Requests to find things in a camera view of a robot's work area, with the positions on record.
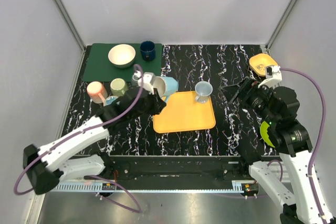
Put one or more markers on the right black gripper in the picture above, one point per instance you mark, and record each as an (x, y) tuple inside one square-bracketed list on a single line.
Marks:
[(249, 87)]

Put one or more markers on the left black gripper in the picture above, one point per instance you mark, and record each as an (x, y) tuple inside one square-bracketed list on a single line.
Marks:
[(151, 100)]

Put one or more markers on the white footed mug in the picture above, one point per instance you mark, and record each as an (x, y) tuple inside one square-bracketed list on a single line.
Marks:
[(203, 91)]

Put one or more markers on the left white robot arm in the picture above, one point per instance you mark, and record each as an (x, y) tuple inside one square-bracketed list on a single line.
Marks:
[(48, 165)]

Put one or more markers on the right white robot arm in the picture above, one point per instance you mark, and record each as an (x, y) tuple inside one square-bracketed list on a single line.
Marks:
[(280, 129)]

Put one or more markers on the clear glass mug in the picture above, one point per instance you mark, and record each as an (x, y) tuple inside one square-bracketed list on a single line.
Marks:
[(136, 79)]

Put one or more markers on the light green mug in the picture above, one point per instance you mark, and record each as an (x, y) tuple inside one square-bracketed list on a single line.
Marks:
[(118, 87)]

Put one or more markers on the beige mug blue inside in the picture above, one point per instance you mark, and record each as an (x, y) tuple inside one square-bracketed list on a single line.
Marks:
[(109, 100)]

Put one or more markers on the dark blue mug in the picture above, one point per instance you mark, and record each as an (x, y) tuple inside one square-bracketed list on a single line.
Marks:
[(147, 49)]

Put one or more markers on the pink mug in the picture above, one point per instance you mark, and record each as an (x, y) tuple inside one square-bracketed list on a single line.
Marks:
[(97, 92)]

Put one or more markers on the orange rectangular tray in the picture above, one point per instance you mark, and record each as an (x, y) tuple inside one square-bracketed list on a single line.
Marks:
[(182, 113)]

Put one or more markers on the orange square dish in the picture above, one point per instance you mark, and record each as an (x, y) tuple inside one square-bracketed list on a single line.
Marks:
[(259, 62)]

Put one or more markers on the lime green plate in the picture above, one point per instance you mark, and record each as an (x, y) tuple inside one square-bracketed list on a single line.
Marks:
[(264, 133)]

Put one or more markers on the cream bowl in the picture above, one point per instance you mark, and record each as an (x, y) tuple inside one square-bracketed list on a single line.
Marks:
[(122, 56)]

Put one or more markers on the dark green mat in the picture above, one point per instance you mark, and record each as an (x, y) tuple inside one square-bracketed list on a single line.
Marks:
[(99, 68)]

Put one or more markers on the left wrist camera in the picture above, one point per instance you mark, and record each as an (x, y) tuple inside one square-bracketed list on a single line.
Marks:
[(148, 79)]

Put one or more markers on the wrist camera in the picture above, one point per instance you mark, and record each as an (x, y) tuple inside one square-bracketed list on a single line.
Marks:
[(273, 77), (148, 79)]

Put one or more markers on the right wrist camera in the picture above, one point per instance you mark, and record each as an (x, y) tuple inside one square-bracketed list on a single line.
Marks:
[(273, 77)]

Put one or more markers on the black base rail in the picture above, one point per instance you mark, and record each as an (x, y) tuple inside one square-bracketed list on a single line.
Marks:
[(215, 167)]

